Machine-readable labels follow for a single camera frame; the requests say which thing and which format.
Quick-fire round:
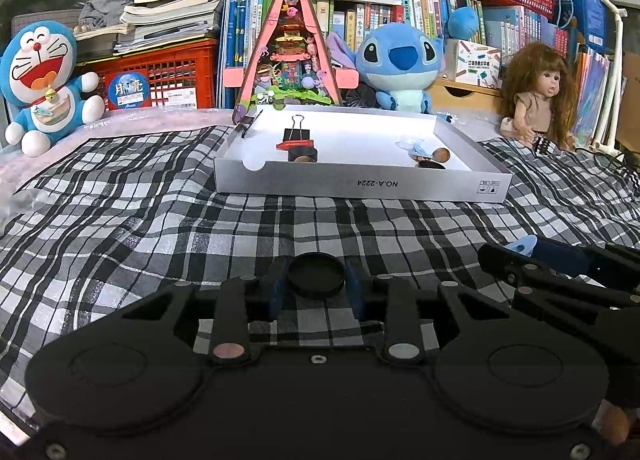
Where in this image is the black and white checkered cloth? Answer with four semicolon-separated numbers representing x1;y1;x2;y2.
0;123;640;421

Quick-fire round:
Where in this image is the white cardboard box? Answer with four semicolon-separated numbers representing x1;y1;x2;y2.
214;105;514;203

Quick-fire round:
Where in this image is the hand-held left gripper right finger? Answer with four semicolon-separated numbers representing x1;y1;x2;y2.
346;261;548;367

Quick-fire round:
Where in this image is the black cable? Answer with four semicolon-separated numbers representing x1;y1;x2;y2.
592;147;640;166

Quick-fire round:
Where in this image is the brown cardboard box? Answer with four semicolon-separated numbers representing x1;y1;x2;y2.
617;50;640;156

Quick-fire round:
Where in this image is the row of thin blue books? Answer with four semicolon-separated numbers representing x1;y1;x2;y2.
217;0;266;108

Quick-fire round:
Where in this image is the white pipe rack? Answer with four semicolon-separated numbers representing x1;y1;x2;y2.
590;0;628;151

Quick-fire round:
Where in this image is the grey crumpled cloth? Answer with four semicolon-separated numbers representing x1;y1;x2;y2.
77;0;133;26

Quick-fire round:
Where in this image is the blue alien plush toy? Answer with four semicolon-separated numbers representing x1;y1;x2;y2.
326;23;446;114

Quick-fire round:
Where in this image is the wooden drawer box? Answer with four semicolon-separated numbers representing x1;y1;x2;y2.
425;78;506;116

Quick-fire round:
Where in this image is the white colourful printed carton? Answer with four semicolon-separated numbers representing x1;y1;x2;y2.
444;39;502;90

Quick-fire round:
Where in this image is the blue robot cat plush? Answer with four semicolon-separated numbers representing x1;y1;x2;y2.
0;20;105;158

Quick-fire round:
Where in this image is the pink triangular diorama house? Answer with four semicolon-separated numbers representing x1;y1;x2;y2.
223;0;360;125

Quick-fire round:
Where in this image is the person's right hand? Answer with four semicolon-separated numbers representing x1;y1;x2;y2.
595;400;632;447

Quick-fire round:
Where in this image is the black round lid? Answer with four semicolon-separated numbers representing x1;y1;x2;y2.
287;253;346;299

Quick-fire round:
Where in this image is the row of colourful thin books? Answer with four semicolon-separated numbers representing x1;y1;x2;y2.
570;43;613;146

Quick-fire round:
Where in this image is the large black binder clip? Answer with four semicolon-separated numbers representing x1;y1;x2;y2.
283;115;314;143

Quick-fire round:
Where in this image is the blue paper bag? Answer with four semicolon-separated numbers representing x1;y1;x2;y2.
549;0;608;54

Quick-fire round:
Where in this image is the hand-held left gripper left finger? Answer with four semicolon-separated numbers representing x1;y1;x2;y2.
85;260;288;367

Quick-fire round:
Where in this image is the stack of worn books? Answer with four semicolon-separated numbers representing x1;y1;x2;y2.
114;0;236;56

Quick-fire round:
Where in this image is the row of upright shelf books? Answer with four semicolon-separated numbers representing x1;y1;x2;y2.
262;0;556;66

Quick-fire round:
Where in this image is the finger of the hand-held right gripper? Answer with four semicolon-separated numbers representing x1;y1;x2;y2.
531;236;640;290
477;243;640;376

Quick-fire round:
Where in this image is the red plastic crate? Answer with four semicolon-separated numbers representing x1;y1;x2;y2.
75;38;219;111

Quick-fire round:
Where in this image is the doll with brown hair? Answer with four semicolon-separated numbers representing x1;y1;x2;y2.
500;42;581;157

